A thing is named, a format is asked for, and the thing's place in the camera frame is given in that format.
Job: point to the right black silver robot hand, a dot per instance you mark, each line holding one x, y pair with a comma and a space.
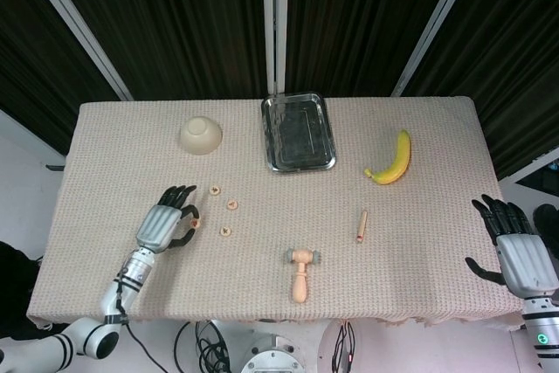
528, 259

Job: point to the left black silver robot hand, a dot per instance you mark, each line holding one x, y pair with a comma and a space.
159, 226

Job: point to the chess piece black character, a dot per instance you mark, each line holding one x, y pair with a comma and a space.
215, 191
225, 231

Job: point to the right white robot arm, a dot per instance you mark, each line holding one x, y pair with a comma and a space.
541, 329

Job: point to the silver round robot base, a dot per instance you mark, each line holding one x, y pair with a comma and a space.
273, 357

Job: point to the beige woven tablecloth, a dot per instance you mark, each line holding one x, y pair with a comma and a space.
218, 281

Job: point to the cream upturned bowl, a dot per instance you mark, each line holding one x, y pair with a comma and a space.
201, 137

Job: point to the small flat black object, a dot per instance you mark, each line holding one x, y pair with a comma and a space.
54, 167

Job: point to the peach plastic toy hammer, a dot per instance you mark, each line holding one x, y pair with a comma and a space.
299, 285

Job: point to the black trousers leg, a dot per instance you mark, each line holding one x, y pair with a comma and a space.
15, 285

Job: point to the yellow banana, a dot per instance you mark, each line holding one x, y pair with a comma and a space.
399, 163

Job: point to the rectangular metal tray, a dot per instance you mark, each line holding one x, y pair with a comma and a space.
297, 137

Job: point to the small wooden stick red band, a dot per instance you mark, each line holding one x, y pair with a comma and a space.
362, 226

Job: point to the black pleated curtain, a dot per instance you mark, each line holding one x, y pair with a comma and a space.
515, 41
174, 28
26, 41
358, 23

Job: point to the white frame bar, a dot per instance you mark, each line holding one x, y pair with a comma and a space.
533, 165

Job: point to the white frame post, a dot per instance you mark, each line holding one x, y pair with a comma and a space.
77, 25
275, 19
434, 23

